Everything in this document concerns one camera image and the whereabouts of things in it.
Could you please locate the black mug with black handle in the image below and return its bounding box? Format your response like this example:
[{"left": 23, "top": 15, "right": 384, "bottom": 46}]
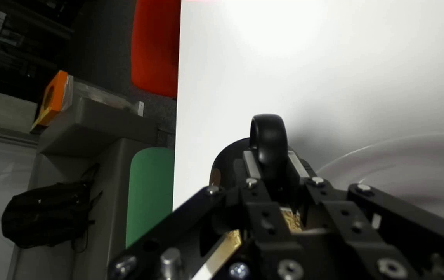
[{"left": 207, "top": 113, "right": 316, "bottom": 219}]

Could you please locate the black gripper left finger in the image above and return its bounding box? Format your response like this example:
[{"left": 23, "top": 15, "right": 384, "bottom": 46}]
[{"left": 108, "top": 147, "right": 305, "bottom": 280}]

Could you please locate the black backpack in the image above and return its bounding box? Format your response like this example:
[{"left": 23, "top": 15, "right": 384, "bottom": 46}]
[{"left": 0, "top": 177, "right": 102, "bottom": 248}]

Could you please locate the green panel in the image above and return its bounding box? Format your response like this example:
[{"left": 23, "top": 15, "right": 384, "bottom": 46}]
[{"left": 124, "top": 145, "right": 175, "bottom": 248}]

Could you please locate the red chair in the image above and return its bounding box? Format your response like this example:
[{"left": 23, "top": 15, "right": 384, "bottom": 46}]
[{"left": 128, "top": 0, "right": 181, "bottom": 99}]

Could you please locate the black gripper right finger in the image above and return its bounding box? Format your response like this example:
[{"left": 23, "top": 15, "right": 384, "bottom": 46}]
[{"left": 285, "top": 147, "right": 444, "bottom": 280}]

